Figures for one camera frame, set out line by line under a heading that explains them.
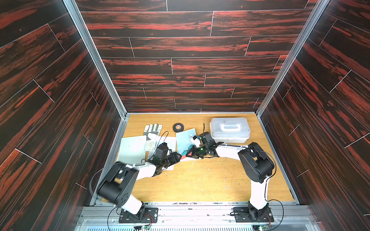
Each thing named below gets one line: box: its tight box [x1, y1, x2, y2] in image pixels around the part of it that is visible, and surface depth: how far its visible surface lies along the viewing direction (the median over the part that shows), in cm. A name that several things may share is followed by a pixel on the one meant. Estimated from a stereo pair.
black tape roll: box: [172, 122, 185, 133], surface depth 113 cm
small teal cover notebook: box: [175, 128, 197, 160], surface depth 104 cm
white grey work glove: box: [143, 123, 163, 152], surface depth 110 cm
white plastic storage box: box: [209, 117, 252, 144], surface depth 98 cm
